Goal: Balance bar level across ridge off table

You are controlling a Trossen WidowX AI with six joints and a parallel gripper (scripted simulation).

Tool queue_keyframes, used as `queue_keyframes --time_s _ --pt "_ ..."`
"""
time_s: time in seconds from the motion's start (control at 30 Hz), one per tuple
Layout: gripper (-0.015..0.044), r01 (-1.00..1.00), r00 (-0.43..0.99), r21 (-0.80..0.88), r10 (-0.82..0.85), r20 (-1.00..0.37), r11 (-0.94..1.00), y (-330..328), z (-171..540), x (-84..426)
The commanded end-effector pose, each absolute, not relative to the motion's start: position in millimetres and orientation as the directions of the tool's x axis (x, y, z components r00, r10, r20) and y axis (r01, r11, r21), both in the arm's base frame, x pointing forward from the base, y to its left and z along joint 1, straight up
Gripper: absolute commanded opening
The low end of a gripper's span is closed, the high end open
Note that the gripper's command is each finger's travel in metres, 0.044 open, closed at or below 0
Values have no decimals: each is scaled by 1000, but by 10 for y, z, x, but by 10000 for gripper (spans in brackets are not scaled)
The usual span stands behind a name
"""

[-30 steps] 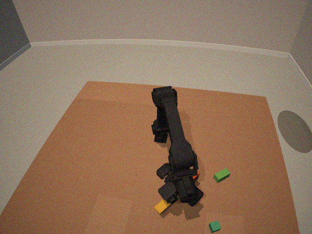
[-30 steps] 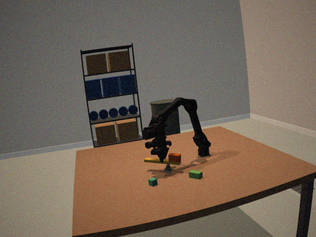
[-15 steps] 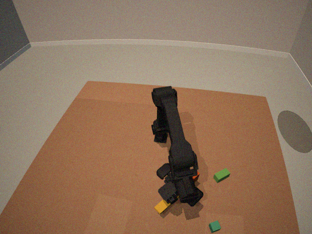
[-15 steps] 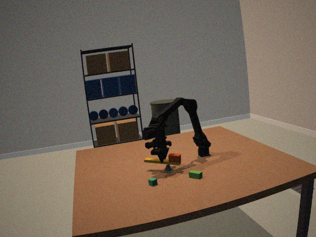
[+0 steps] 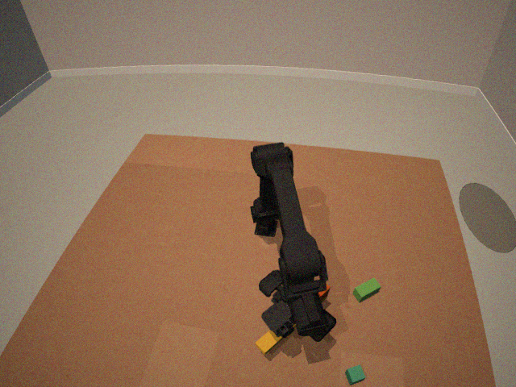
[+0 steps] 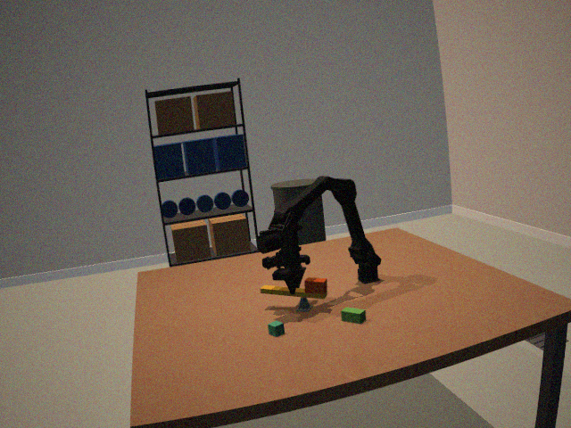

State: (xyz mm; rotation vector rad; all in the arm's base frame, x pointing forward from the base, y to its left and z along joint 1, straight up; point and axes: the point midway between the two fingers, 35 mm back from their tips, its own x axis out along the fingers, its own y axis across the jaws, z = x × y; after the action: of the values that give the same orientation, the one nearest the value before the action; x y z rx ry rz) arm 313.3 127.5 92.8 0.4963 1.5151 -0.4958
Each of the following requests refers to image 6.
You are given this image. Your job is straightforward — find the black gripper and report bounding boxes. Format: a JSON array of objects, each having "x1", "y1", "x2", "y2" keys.
[{"x1": 272, "y1": 245, "x2": 310, "y2": 294}]

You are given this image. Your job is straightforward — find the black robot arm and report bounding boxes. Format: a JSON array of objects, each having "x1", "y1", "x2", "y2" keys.
[{"x1": 256, "y1": 176, "x2": 381, "y2": 284}]

